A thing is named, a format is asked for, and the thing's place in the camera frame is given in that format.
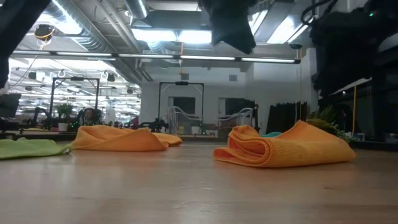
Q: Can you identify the black curtain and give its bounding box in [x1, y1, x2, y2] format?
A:
[266, 101, 309, 133]

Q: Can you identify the hanging black cable reel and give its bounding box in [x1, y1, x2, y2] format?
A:
[33, 24, 57, 43]

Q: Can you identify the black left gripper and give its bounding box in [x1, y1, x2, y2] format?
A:
[198, 0, 259, 55]

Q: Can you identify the black background rig frame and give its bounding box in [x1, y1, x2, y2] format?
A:
[49, 77, 101, 127]
[157, 81, 205, 125]

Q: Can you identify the clear plastic bin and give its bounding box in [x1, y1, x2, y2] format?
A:
[167, 105, 255, 139]

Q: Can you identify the person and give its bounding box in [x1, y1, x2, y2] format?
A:
[81, 107, 104, 126]

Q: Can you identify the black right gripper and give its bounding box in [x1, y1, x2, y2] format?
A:
[310, 7, 383, 96]

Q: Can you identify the dark background monitor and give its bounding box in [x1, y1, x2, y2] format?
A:
[0, 93, 22, 119]

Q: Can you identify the long LED light bar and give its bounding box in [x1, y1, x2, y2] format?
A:
[9, 49, 302, 65]

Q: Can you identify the green microfiber towel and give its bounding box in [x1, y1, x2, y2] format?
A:
[0, 138, 73, 161]

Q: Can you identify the black aluminium table frame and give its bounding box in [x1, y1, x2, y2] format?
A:
[0, 131, 398, 152]

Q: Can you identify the orange microfiber towel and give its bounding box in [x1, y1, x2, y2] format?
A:
[70, 124, 183, 152]
[213, 119, 358, 169]

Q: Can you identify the background plant white pot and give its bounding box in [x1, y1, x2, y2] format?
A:
[55, 103, 75, 132]

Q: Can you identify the potted succulent plant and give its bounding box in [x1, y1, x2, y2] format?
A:
[306, 105, 354, 144]

